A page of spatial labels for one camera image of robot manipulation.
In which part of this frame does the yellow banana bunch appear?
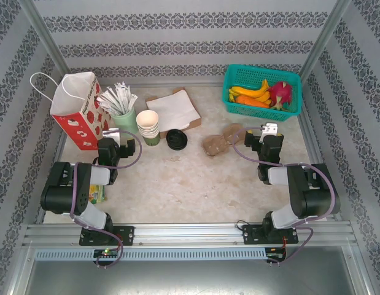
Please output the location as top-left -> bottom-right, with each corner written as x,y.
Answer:
228,79 -> 272,104

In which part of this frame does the red white paper gift bag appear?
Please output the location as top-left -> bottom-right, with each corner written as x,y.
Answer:
29,71 -> 112,151

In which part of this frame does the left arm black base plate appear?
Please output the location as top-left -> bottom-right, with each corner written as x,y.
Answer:
79,226 -> 135,246

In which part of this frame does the mint green straw cup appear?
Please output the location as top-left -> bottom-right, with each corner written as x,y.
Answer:
111,106 -> 138,138

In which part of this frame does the brown pulp cup carrier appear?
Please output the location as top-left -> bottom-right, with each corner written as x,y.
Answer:
202,122 -> 249,159

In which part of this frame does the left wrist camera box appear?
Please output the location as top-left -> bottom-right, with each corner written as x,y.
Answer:
102,128 -> 120,141

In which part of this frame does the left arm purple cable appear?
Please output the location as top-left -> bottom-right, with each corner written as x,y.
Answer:
68,128 -> 144,270

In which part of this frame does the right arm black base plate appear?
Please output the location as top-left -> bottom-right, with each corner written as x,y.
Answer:
241,223 -> 300,245

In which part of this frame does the green yellow snack packet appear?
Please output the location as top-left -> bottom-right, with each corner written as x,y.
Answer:
88,184 -> 107,205

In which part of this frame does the teal plastic basket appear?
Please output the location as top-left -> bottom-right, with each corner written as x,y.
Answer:
221,63 -> 303,122

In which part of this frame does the aluminium table edge rail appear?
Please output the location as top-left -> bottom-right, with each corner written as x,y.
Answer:
96,82 -> 227,89

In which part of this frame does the brown cardboard napkin tray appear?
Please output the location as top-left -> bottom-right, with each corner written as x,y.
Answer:
145,87 -> 203,139

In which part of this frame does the aluminium frame post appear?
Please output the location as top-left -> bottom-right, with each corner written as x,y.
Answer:
16,0 -> 72,85
298,0 -> 353,81

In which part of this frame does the grey slotted cable duct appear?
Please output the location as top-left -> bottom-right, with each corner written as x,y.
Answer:
34,248 -> 267,261

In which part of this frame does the orange carrot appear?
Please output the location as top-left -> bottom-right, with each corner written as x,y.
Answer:
235,95 -> 270,109

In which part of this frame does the pink dragon fruit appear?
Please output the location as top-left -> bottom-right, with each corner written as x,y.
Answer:
268,81 -> 293,111

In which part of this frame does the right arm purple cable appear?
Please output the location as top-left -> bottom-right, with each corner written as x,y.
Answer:
231,126 -> 336,265

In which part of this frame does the aluminium mounting rail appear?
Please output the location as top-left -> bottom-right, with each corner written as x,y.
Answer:
22,222 -> 359,246

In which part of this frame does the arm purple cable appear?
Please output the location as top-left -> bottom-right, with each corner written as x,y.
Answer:
231,126 -> 336,265
68,128 -> 144,270

